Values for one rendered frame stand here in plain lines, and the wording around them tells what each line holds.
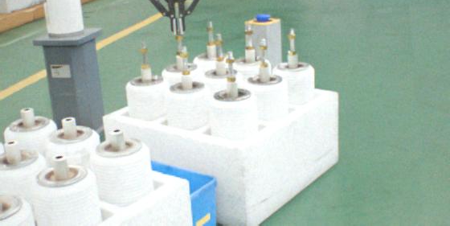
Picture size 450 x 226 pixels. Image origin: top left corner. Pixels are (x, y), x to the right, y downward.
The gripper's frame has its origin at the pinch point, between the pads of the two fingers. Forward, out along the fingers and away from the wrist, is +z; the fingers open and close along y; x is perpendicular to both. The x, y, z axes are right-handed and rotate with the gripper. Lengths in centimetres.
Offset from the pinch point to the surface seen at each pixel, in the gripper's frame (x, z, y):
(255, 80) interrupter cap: 13.9, 10.0, -17.1
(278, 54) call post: -20.3, 13.2, -24.1
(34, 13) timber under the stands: -239, 31, 121
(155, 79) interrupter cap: 9.0, 10.0, 5.1
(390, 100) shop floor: -42, 35, -61
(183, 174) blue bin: 28.9, 24.2, -1.8
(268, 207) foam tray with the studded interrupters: 28.1, 32.9, -18.5
